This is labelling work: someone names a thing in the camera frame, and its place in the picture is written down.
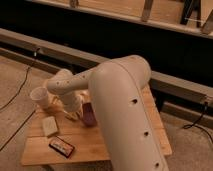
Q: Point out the grey metal rail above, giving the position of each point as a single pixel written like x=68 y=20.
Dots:
x=161 y=82

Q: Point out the wooden board table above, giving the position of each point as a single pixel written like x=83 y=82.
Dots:
x=88 y=142

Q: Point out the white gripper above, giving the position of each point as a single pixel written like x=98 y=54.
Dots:
x=72 y=103

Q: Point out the black snack packet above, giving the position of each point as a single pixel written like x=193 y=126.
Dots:
x=61 y=146

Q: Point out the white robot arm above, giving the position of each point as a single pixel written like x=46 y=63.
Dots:
x=115 y=91

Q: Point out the beige sponge block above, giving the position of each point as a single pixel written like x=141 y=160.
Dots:
x=49 y=126

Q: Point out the dark purple ceramic bowl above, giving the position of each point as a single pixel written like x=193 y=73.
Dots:
x=88 y=115

